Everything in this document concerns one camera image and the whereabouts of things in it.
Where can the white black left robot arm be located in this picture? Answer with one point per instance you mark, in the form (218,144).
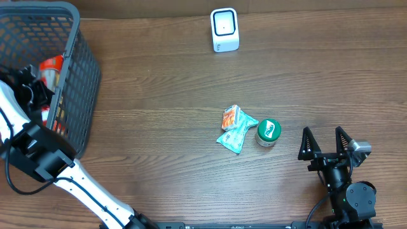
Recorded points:
(47,157)

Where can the white barcode scanner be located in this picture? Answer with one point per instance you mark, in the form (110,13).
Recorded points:
(224,28)

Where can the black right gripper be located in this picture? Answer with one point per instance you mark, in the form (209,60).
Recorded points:
(324,159)

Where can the teal wet wipes packet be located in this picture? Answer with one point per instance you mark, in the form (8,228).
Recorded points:
(233,139)

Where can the grey plastic mesh basket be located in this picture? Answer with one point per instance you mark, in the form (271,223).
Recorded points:
(34,31)

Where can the orange Kleenex tissue pack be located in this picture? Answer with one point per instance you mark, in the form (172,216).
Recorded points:
(230,117)

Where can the green lid jar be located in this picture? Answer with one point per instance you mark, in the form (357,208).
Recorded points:
(268,132)

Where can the orange spaghetti pasta packet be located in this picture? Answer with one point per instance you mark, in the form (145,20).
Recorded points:
(50,75)

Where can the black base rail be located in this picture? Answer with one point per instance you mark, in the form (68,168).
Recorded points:
(293,225)

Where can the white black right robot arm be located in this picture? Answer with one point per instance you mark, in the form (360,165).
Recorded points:
(352,203)

